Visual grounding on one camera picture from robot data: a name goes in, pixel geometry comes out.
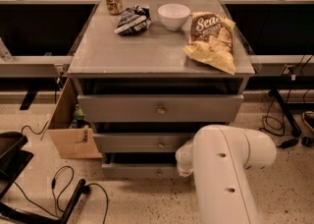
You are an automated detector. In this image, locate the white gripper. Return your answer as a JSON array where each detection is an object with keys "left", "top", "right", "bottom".
[{"left": 175, "top": 140, "right": 193, "bottom": 177}]

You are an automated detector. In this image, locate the grey bottom drawer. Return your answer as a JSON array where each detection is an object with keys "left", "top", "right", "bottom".
[{"left": 102, "top": 152, "right": 179, "bottom": 178}]

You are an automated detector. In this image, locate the grey drawer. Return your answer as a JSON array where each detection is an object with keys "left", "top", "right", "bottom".
[
  {"left": 78, "top": 94, "right": 243, "bottom": 123},
  {"left": 102, "top": 152, "right": 179, "bottom": 178},
  {"left": 93, "top": 133, "right": 193, "bottom": 153}
]

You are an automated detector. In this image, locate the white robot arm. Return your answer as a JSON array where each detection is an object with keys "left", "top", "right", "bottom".
[{"left": 176, "top": 125, "right": 277, "bottom": 224}]

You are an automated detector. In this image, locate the grey middle drawer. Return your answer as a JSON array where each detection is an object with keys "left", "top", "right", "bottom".
[{"left": 93, "top": 133, "right": 193, "bottom": 153}]

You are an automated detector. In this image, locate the grey drawer cabinet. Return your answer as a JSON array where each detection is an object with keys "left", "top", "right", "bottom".
[{"left": 67, "top": 0, "right": 256, "bottom": 180}]

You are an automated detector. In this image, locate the grey top drawer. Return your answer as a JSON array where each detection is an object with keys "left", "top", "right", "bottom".
[{"left": 78, "top": 94, "right": 243, "bottom": 123}]

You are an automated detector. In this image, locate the cardboard box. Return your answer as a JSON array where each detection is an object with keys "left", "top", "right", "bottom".
[{"left": 47, "top": 79, "right": 102, "bottom": 159}]

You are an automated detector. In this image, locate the black power adapter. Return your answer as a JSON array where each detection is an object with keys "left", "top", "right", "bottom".
[{"left": 279, "top": 139, "right": 298, "bottom": 149}]

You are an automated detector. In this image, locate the green bottle in box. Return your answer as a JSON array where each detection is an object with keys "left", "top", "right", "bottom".
[{"left": 73, "top": 104, "right": 85, "bottom": 121}]

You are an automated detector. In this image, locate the black table leg right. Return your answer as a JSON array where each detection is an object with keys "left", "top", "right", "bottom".
[{"left": 268, "top": 89, "right": 301, "bottom": 138}]

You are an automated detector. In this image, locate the yellow brown chip bag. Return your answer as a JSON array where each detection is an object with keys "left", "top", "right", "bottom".
[{"left": 183, "top": 12, "right": 236, "bottom": 75}]

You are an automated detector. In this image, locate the white bowl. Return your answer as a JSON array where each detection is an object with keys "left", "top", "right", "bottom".
[{"left": 158, "top": 4, "right": 190, "bottom": 30}]

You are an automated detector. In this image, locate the dark blue snack bag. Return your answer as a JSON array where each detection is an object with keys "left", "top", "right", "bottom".
[{"left": 114, "top": 5, "right": 151, "bottom": 35}]

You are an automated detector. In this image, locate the right grey desk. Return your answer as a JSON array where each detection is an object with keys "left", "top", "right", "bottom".
[{"left": 220, "top": 0, "right": 314, "bottom": 76}]

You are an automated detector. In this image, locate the grey desk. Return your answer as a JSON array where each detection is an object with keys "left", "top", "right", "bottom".
[
  {"left": 220, "top": 0, "right": 314, "bottom": 76},
  {"left": 0, "top": 0, "right": 99, "bottom": 78}
]

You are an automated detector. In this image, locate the black chair base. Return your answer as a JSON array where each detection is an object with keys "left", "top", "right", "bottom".
[{"left": 0, "top": 131, "right": 91, "bottom": 224}]

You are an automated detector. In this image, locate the left grey desk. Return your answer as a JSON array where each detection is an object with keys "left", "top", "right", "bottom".
[{"left": 0, "top": 0, "right": 99, "bottom": 78}]

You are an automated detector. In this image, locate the black cable right floor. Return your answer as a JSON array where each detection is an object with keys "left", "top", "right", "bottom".
[{"left": 258, "top": 93, "right": 295, "bottom": 138}]

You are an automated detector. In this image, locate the black floor cable left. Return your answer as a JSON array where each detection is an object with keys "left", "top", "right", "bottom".
[{"left": 13, "top": 165, "right": 110, "bottom": 224}]

